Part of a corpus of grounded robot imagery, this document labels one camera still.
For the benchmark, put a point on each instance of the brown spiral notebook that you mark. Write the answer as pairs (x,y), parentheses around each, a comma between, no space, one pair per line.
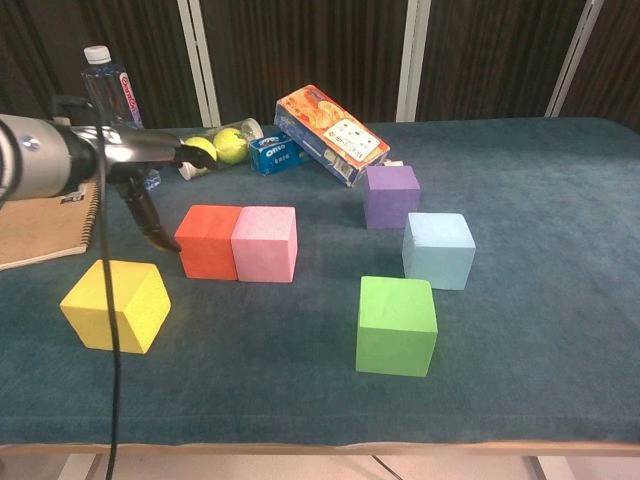
(45,230)

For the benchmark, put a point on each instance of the clear plastic water bottle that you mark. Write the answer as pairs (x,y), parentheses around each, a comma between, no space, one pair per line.
(112,90)

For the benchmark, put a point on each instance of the yellow-green tennis ball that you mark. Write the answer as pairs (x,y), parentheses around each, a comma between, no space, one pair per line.
(231,146)
(202,145)

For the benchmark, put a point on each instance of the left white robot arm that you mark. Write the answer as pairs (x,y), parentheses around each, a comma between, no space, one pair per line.
(35,155)

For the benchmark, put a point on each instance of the orange cracker box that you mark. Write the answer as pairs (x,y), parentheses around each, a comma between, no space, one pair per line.
(330,132)

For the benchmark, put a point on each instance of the light blue foam cube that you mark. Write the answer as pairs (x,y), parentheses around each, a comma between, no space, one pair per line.
(437,255)

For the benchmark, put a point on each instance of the green foam cube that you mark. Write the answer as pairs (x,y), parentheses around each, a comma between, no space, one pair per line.
(395,330)

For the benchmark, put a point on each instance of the pink foam cube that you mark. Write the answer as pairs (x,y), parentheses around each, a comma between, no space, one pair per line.
(262,247)

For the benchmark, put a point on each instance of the clear tennis ball tube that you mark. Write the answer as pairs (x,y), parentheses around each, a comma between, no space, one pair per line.
(252,129)

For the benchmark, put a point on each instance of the white metal frame post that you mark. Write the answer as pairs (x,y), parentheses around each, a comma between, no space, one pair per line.
(575,60)
(200,65)
(414,60)

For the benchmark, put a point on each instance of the dark blue tablecloth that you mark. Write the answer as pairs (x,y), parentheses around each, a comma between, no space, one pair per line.
(500,325)

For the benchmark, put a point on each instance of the small white eraser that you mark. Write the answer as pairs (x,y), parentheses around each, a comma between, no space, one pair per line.
(394,163)

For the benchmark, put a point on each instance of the purple foam cube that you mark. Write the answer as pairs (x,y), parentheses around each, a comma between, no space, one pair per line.
(390,200)

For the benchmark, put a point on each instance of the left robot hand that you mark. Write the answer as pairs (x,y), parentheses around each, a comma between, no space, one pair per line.
(130,150)

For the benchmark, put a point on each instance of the yellow foam cube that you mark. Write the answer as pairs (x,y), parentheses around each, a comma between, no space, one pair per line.
(100,310)

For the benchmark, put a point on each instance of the orange foam cube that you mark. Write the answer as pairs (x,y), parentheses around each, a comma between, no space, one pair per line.
(205,245)

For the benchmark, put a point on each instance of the blue Oreo box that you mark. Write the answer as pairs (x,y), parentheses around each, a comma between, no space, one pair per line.
(277,155)

